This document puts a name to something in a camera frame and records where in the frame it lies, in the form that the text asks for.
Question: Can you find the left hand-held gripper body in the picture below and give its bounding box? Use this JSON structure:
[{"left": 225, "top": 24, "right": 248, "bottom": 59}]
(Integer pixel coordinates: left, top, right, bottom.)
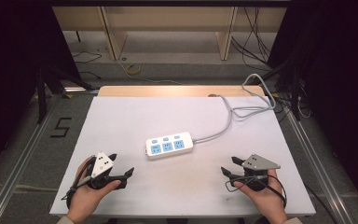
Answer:
[{"left": 86, "top": 151, "right": 121, "bottom": 190}]

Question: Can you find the person's right hand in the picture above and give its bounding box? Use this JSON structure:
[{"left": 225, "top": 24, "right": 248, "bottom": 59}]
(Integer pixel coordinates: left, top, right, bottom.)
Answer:
[{"left": 232, "top": 169, "right": 289, "bottom": 224}]

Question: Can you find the grey power strip cable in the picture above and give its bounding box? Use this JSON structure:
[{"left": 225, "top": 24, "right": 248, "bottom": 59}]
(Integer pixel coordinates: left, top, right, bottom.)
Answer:
[{"left": 192, "top": 73, "right": 277, "bottom": 145}]

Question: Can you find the light wooden table board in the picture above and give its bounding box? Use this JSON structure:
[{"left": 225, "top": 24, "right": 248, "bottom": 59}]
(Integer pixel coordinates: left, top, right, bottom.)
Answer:
[{"left": 97, "top": 85, "right": 266, "bottom": 98}]

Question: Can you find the black metal stand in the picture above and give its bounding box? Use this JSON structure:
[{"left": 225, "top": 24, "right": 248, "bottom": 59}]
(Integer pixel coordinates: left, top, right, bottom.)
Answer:
[
  {"left": 254, "top": 58, "right": 307, "bottom": 122},
  {"left": 34, "top": 65, "right": 95, "bottom": 125}
]

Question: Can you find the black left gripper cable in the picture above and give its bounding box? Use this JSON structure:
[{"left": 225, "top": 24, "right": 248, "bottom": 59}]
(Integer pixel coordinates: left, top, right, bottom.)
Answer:
[{"left": 61, "top": 156, "right": 97, "bottom": 210}]

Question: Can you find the yellow tape roll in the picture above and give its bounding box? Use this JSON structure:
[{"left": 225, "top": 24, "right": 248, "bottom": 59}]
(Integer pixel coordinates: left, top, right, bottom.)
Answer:
[{"left": 126, "top": 63, "right": 143, "bottom": 76}]

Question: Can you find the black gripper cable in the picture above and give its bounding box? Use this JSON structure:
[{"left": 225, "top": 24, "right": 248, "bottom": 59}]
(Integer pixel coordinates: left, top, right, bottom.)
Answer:
[
  {"left": 61, "top": 156, "right": 97, "bottom": 210},
  {"left": 225, "top": 174, "right": 288, "bottom": 209}
]

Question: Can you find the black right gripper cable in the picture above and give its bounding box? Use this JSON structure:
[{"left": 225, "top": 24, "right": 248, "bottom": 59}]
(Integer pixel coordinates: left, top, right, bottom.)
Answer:
[{"left": 225, "top": 174, "right": 288, "bottom": 209}]

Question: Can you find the aluminium floor rail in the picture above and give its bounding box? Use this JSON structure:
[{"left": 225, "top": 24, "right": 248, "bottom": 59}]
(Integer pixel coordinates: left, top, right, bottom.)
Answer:
[
  {"left": 0, "top": 92, "right": 63, "bottom": 224},
  {"left": 282, "top": 105, "right": 357, "bottom": 224}
]

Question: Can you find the thin pale floor cable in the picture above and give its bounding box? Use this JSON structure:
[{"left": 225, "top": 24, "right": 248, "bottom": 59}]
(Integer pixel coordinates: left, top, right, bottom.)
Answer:
[{"left": 116, "top": 58, "right": 185, "bottom": 86}]

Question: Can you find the person's left hand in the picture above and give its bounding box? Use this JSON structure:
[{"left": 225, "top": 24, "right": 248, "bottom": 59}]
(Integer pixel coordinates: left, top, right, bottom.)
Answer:
[{"left": 66, "top": 155, "right": 122, "bottom": 224}]

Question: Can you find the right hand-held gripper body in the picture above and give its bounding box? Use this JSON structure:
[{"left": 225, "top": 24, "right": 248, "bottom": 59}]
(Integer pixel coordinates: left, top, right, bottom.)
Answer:
[{"left": 229, "top": 153, "right": 282, "bottom": 191}]

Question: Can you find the thin black floor cable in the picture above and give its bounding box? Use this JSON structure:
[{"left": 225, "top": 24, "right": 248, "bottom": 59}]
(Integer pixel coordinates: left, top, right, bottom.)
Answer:
[{"left": 71, "top": 50, "right": 103, "bottom": 80}]

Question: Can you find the light wooden desk frame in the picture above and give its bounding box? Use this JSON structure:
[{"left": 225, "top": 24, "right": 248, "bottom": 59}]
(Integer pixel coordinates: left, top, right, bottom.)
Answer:
[{"left": 51, "top": 6, "right": 289, "bottom": 62}]

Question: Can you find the bundle of black cables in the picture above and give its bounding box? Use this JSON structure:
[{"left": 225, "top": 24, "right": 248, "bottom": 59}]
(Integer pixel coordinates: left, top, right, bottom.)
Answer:
[{"left": 230, "top": 7, "right": 278, "bottom": 73}]

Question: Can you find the white and blue power strip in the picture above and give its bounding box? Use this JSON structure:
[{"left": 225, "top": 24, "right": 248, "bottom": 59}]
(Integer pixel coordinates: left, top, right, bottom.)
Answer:
[{"left": 145, "top": 132, "right": 195, "bottom": 161}]

